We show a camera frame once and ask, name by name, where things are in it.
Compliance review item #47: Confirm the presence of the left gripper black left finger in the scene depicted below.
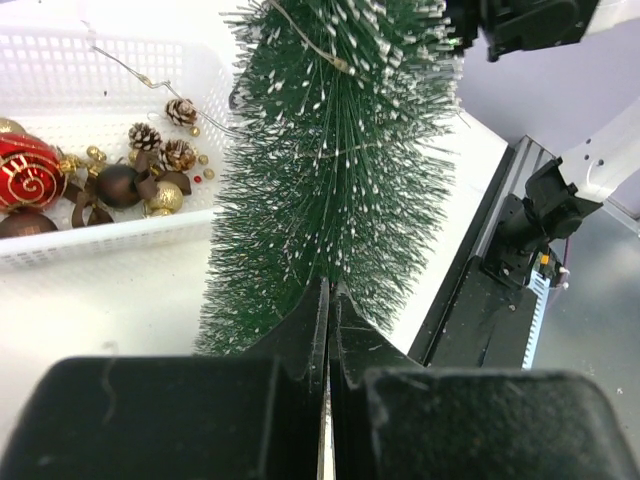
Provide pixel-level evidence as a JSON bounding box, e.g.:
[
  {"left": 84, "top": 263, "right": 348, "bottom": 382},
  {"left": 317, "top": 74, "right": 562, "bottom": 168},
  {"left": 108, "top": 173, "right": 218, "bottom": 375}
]
[{"left": 1, "top": 279, "right": 329, "bottom": 479}]

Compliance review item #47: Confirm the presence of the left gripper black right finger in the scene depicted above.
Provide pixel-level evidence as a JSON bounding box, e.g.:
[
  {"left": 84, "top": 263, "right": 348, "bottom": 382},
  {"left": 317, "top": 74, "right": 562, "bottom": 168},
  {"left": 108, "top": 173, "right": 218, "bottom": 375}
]
[{"left": 329, "top": 288, "right": 639, "bottom": 479}]

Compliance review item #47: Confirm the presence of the small green christmas tree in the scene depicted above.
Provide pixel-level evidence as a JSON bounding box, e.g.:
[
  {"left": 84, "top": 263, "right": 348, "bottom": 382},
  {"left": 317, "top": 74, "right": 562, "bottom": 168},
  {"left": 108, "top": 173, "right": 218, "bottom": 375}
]
[{"left": 195, "top": 1, "right": 461, "bottom": 355}]

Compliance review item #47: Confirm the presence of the white plastic basket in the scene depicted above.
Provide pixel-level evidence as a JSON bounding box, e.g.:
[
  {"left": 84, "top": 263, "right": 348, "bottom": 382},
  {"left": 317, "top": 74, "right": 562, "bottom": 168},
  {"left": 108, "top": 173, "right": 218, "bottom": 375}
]
[{"left": 1, "top": 19, "right": 236, "bottom": 271}]

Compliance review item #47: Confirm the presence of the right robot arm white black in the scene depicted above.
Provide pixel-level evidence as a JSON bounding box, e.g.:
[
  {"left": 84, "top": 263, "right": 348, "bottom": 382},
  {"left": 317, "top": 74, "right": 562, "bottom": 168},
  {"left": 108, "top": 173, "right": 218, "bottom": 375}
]
[{"left": 444, "top": 1, "right": 639, "bottom": 288}]

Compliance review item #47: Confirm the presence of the gold small bauble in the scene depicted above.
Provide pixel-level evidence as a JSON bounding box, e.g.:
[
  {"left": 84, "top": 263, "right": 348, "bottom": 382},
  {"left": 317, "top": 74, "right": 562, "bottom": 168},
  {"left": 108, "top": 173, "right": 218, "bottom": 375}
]
[{"left": 146, "top": 181, "right": 184, "bottom": 214}]

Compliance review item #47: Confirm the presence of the large brown matte bauble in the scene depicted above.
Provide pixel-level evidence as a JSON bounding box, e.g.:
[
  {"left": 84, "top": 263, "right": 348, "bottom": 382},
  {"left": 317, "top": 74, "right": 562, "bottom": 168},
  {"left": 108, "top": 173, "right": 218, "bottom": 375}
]
[{"left": 96, "top": 164, "right": 141, "bottom": 210}]

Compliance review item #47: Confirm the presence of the brown pine cone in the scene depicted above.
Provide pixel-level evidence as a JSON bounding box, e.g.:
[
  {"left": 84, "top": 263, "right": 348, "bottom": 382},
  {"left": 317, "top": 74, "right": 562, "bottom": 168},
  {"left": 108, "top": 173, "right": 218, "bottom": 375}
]
[
  {"left": 164, "top": 99, "right": 198, "bottom": 127},
  {"left": 128, "top": 122, "right": 162, "bottom": 152}
]

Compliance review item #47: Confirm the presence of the dark brown small bauble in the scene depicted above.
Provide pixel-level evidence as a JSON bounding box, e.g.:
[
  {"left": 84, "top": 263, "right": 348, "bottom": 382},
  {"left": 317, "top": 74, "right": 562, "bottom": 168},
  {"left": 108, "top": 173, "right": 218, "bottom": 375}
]
[{"left": 0, "top": 212, "right": 58, "bottom": 239}]

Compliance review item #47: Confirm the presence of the red glitter bauble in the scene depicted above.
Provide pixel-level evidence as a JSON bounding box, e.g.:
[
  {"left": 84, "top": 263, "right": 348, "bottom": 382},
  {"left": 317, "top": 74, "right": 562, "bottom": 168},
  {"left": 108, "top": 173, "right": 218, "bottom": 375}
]
[{"left": 1, "top": 132, "right": 67, "bottom": 213}]

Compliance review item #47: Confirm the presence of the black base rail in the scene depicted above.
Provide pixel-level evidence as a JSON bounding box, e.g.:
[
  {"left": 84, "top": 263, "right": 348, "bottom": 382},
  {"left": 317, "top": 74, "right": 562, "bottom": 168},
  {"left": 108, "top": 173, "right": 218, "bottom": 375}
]
[{"left": 408, "top": 137, "right": 552, "bottom": 368}]

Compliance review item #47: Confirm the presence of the grey cable duct strip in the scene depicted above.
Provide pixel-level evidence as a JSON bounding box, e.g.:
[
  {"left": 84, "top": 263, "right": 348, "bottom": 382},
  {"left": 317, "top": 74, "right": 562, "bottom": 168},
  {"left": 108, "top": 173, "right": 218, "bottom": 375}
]
[{"left": 522, "top": 271, "right": 551, "bottom": 370}]

